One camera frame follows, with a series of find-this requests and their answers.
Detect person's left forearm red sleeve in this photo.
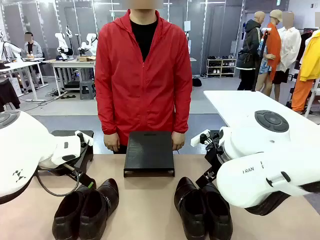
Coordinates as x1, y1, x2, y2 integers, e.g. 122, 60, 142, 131
171, 92, 193, 135

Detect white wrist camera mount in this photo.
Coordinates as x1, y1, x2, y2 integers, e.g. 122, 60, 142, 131
76, 131, 95, 150
190, 129, 211, 148

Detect person in red jacket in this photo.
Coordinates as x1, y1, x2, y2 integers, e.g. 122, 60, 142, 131
94, 8, 193, 155

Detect mannequin in yellow hoodie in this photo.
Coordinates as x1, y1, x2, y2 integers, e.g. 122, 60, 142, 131
290, 29, 320, 114

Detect black right arm cable sleeve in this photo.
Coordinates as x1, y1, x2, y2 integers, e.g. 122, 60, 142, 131
246, 181, 320, 217

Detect white table with cardboard box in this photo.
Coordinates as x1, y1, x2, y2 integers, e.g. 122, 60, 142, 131
45, 58, 97, 97

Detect black hanging garment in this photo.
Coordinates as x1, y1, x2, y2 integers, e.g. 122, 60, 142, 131
0, 78, 21, 112

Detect white robot arm with tan gripper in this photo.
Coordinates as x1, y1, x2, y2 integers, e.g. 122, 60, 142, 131
0, 41, 25, 63

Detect black tripod pole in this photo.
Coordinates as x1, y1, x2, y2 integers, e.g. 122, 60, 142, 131
251, 27, 273, 92

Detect black shoe stand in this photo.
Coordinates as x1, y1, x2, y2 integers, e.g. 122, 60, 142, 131
123, 130, 176, 179
37, 129, 95, 177

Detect person's left hand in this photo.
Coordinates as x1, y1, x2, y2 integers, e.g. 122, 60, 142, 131
171, 130, 186, 152

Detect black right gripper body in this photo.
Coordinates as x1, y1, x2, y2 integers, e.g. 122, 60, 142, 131
199, 159, 223, 183

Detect person in white shirt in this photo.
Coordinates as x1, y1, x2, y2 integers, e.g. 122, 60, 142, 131
271, 11, 303, 85

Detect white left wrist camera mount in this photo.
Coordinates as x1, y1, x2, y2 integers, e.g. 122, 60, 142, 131
76, 131, 95, 150

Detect grey plastic stool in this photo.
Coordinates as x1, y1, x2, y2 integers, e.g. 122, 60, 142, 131
79, 80, 97, 101

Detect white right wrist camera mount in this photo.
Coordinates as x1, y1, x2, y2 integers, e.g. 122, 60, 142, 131
190, 129, 211, 148

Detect long white work table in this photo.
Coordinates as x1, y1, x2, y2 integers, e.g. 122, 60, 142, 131
0, 57, 50, 101

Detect person's right forearm red sleeve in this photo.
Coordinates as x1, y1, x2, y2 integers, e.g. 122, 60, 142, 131
95, 92, 121, 136

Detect grey left arm cable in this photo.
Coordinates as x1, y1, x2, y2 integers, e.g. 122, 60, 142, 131
35, 168, 85, 198

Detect person's right hand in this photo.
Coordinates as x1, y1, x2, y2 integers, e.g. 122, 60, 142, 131
103, 131, 122, 152

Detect flat cardboard box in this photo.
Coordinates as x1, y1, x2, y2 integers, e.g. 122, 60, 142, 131
76, 55, 97, 63

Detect mannequin in orange top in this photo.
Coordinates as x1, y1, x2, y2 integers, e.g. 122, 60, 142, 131
254, 9, 284, 102

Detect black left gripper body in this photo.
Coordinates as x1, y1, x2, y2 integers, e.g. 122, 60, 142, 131
63, 164, 88, 186

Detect white shoe rack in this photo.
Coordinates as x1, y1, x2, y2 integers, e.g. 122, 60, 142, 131
205, 55, 238, 78

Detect seated person grey jacket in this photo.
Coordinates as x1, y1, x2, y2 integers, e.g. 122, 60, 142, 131
21, 31, 44, 83

